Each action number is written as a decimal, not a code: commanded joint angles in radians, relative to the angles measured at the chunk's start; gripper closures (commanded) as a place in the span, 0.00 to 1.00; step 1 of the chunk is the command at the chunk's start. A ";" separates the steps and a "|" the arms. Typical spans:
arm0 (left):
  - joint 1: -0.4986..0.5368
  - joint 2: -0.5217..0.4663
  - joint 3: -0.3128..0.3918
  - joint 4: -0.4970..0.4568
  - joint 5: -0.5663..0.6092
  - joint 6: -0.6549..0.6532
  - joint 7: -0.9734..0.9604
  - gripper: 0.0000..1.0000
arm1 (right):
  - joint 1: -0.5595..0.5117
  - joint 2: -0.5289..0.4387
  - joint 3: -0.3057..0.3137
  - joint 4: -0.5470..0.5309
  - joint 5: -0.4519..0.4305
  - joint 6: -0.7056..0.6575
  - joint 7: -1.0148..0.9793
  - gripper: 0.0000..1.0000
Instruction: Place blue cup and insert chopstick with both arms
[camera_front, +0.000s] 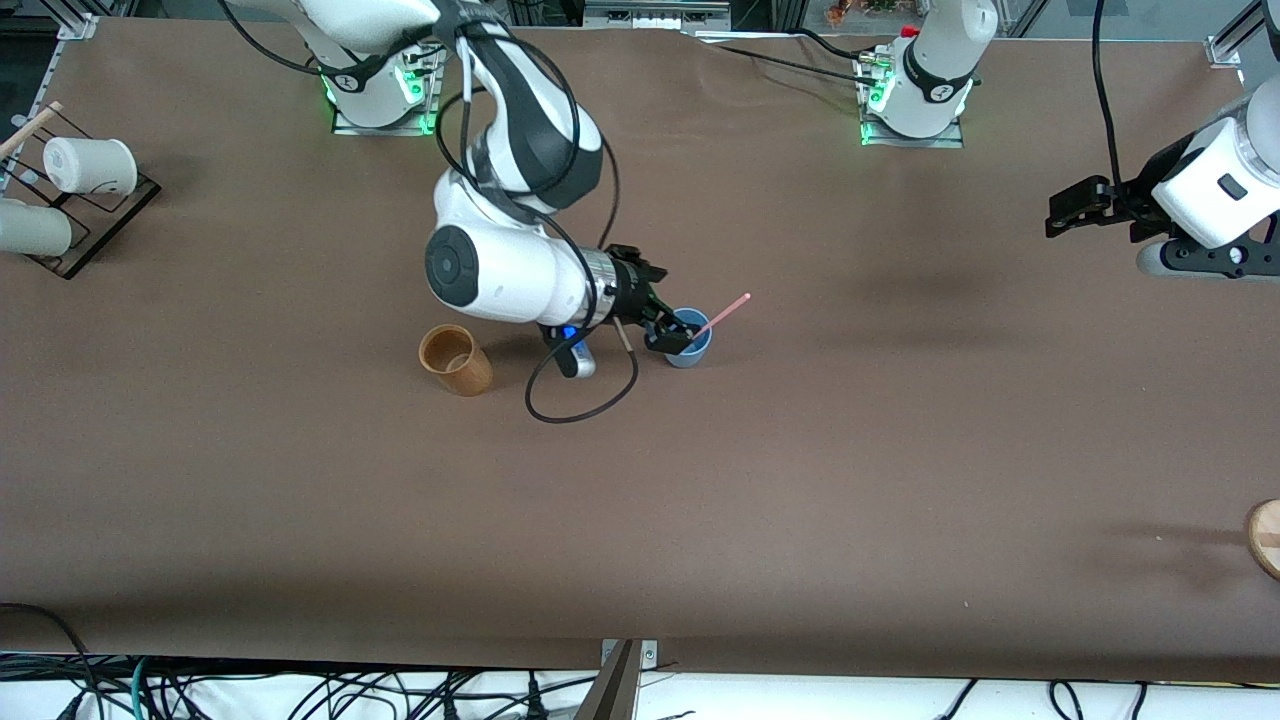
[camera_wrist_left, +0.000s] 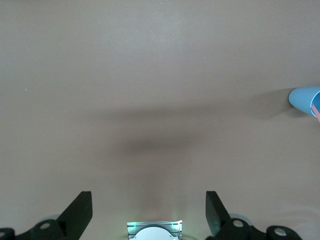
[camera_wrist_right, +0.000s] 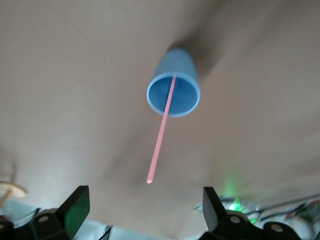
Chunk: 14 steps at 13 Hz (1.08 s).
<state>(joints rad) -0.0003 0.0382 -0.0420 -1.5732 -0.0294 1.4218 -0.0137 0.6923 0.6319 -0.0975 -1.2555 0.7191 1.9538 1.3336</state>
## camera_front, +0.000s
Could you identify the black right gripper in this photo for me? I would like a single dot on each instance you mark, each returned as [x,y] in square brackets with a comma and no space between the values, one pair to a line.
[631,290]

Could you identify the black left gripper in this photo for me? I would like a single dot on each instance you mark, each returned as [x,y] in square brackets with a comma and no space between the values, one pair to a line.
[1128,201]

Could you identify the blue plastic cup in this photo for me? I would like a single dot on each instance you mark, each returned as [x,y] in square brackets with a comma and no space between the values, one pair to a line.
[688,355]

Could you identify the pink straw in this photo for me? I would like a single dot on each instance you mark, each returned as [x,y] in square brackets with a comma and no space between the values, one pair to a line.
[725,310]

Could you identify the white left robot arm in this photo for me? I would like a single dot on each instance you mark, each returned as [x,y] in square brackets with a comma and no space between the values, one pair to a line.
[935,70]

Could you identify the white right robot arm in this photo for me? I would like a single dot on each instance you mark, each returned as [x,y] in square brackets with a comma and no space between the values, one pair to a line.
[500,270]

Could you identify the brown wooden cup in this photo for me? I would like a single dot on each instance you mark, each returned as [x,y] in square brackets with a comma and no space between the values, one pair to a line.
[462,372]

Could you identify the white cup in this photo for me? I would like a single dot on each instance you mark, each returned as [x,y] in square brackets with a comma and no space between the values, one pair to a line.
[35,228]
[90,165]

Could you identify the tan short rod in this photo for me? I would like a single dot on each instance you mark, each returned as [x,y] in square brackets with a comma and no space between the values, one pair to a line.
[625,335]

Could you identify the grey metal device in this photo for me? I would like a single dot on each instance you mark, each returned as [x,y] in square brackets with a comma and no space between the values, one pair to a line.
[650,15]

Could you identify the round wooden disc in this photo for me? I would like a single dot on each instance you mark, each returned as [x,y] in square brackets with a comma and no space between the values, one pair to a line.
[1268,540]

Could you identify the wooden rack stick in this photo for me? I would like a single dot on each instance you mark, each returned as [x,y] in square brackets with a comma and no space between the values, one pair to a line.
[35,122]

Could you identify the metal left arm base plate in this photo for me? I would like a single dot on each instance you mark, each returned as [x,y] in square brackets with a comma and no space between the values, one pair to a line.
[915,142]

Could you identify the aluminium frame profile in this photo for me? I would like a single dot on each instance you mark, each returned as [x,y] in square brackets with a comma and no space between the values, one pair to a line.
[80,22]
[1230,48]

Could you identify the small metal table bracket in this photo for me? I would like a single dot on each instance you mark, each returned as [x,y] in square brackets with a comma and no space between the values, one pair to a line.
[650,655]

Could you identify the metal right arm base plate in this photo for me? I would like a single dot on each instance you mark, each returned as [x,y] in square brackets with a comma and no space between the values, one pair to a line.
[385,130]

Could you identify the dark camera mount bar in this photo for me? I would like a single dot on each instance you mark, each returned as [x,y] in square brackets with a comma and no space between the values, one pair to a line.
[610,700]

